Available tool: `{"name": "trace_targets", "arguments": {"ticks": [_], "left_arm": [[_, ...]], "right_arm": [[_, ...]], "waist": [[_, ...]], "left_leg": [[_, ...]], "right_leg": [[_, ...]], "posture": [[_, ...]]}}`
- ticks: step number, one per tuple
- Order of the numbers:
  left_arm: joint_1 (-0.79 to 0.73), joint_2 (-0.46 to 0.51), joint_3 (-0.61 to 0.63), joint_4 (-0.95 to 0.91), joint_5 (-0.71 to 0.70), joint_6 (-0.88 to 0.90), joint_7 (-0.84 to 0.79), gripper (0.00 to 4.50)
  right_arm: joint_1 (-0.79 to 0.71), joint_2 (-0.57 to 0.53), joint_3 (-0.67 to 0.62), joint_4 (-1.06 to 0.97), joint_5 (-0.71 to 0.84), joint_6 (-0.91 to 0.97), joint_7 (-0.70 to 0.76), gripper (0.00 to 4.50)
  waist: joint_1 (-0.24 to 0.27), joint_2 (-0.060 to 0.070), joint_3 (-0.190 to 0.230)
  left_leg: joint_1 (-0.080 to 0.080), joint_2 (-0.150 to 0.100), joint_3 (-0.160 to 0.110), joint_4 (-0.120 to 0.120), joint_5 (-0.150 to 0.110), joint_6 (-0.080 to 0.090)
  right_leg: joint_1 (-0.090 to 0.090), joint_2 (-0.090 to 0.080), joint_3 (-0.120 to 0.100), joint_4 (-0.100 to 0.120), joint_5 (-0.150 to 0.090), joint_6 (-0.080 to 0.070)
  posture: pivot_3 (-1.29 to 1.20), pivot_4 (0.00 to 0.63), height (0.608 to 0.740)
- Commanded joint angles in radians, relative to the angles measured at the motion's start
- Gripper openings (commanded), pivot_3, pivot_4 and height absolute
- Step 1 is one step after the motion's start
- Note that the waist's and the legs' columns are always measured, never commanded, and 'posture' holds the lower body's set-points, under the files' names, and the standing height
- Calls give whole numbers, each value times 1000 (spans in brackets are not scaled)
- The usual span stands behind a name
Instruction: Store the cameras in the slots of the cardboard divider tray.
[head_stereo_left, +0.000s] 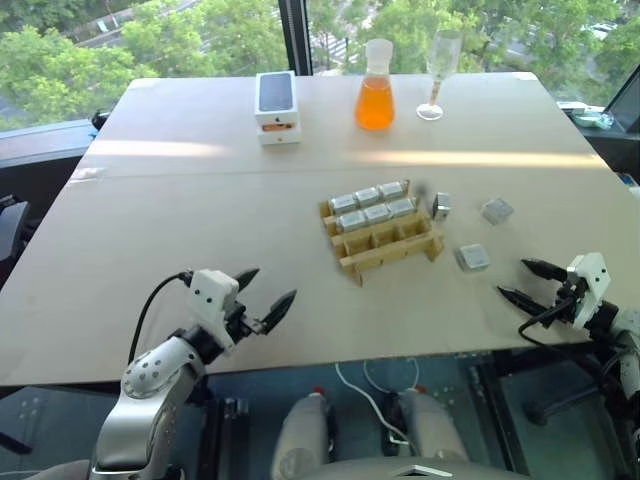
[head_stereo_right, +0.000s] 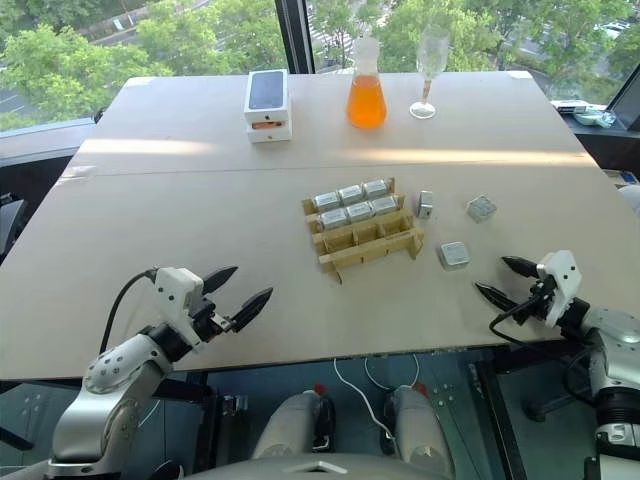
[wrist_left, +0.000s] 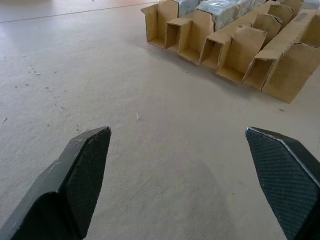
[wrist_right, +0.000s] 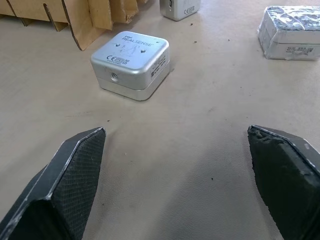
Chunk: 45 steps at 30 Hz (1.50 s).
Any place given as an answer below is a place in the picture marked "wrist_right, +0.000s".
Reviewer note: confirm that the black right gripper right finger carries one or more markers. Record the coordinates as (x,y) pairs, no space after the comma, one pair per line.
(282,180)

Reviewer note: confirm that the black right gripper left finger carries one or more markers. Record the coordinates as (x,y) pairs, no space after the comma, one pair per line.
(62,185)

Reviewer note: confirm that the cardboard divider box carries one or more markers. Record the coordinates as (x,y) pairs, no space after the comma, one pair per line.
(67,17)

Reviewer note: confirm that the silver RealSense camera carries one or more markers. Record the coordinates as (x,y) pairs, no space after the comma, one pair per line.
(180,8)
(131,65)

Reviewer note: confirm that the plastic-wrapped grey module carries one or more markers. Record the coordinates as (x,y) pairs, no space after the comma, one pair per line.
(290,30)

